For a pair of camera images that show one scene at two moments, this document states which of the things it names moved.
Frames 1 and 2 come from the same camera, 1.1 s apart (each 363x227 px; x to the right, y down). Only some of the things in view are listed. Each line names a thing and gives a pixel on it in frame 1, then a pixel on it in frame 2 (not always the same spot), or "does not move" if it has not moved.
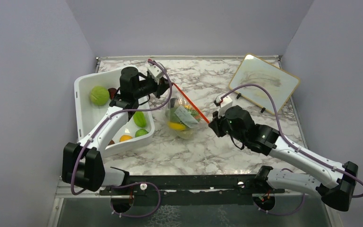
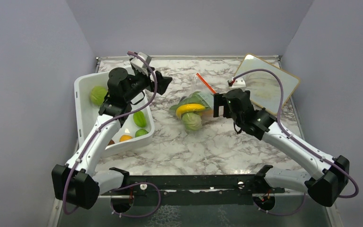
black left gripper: x=163 y=84 does not move
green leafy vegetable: x=174 y=117 to x=191 y=99
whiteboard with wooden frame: x=280 y=83 does not move
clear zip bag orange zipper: x=182 y=116 to x=196 y=108
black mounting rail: x=196 y=190 does not move
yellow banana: x=176 y=125 to x=188 y=107
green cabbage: x=185 y=134 to x=191 y=121
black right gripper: x=216 y=123 to x=220 y=100
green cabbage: x=99 y=95 does not move
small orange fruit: x=125 y=137 does not move
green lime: x=140 y=132 does not move
